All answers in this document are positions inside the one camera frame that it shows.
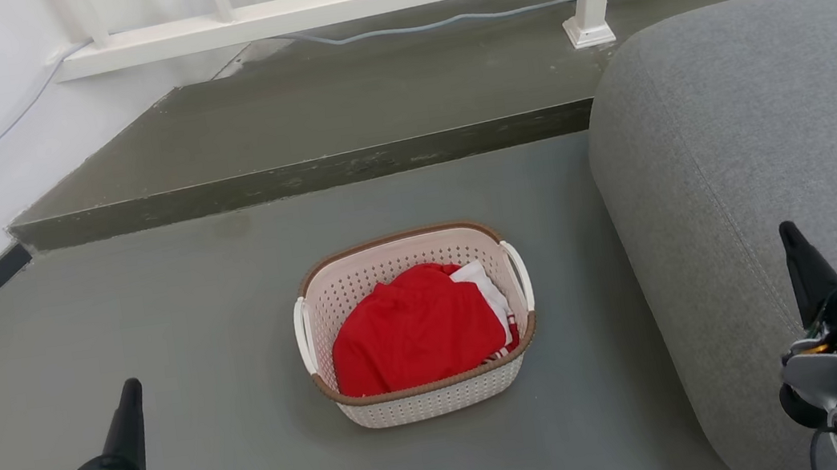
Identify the red garment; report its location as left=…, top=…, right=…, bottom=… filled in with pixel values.
left=321, top=253, right=525, bottom=402

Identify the white garment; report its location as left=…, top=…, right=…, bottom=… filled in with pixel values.
left=448, top=257, right=519, bottom=355

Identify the pale blue floor cable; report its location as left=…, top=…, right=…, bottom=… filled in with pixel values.
left=273, top=0, right=689, bottom=55

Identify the white plastic laundry basket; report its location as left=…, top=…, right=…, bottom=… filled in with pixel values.
left=282, top=212, right=549, bottom=439

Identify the grey fabric sofa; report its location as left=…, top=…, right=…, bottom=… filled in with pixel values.
left=569, top=0, right=837, bottom=470

